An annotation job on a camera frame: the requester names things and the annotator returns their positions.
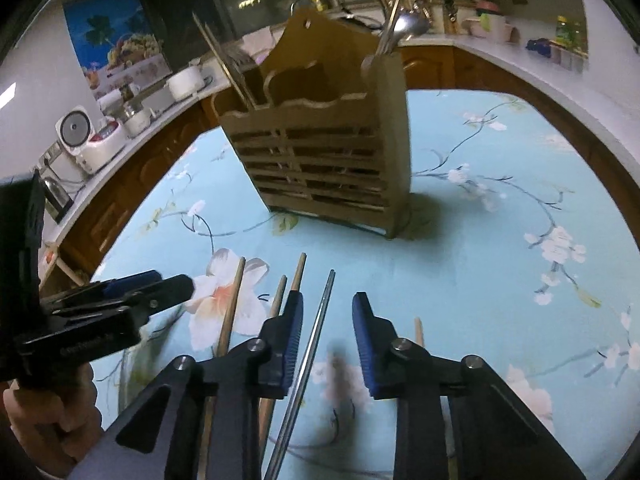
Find white countertop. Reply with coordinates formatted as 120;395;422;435
42;2;640;246

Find long metal spoon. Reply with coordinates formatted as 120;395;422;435
375;0;416;58

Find wooden utensil holder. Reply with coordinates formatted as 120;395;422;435
220;7;413;238

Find small glass jar appliance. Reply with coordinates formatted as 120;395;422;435
121;100;152;138

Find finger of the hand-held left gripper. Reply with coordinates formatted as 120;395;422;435
42;270;163;311
55;274;196;317

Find metal chopstick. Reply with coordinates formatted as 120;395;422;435
202;25;256;111
262;269;337;480

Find metal fork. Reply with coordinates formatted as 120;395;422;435
225;42;261;81

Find person's left hand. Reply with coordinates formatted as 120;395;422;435
2;360;103;478

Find green bottle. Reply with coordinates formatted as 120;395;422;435
556;15;583;51

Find steel electric kettle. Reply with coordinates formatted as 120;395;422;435
39;172;75;225

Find wooden lower cabinets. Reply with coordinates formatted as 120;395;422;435
40;42;640;281

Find white electric pot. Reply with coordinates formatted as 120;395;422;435
167;63;206;102

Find fruit wall poster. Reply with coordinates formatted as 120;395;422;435
62;0;168;101

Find pink lidded cup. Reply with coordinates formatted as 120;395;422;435
462;0;521;43

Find dark kitchen window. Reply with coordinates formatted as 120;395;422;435
142;0;451;68

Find wooden stool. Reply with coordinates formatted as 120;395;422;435
37;242;91;296

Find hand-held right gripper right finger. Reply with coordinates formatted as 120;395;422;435
351;291;588;480

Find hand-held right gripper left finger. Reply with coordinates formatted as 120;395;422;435
67;290;305;480

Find wall power socket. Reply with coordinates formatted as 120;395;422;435
35;141;65;171

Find small seasoning containers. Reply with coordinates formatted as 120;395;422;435
550;42;586;71

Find white rice cooker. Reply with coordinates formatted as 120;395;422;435
54;105;127;176

